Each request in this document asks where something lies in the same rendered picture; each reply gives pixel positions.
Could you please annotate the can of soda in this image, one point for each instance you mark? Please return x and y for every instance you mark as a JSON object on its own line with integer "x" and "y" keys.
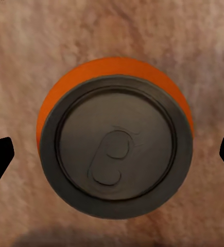
{"x": 115, "y": 138}

